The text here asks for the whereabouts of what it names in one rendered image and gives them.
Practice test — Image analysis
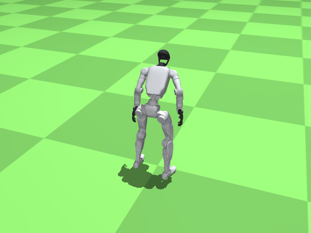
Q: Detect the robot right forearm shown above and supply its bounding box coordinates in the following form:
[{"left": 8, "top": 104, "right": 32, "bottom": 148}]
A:
[{"left": 176, "top": 94, "right": 183, "bottom": 112}]

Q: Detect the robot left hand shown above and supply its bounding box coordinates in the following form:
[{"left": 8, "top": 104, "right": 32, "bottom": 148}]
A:
[{"left": 132, "top": 106, "right": 138, "bottom": 122}]

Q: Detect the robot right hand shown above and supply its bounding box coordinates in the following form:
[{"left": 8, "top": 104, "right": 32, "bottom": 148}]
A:
[{"left": 178, "top": 109, "right": 183, "bottom": 126}]

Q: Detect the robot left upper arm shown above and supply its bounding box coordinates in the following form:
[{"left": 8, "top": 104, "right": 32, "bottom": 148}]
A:
[{"left": 135, "top": 67, "right": 149, "bottom": 94}]

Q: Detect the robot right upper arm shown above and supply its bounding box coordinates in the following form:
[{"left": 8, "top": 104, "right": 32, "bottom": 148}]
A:
[{"left": 169, "top": 69, "right": 183, "bottom": 96}]

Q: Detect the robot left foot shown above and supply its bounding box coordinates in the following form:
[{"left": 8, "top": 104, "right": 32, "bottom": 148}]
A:
[{"left": 133, "top": 154, "right": 144, "bottom": 168}]

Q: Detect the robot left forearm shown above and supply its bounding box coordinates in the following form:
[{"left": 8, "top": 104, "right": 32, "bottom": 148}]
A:
[{"left": 134, "top": 92, "right": 141, "bottom": 108}]

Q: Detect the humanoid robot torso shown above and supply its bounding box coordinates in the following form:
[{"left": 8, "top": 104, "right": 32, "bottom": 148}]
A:
[{"left": 143, "top": 66, "right": 170, "bottom": 118}]

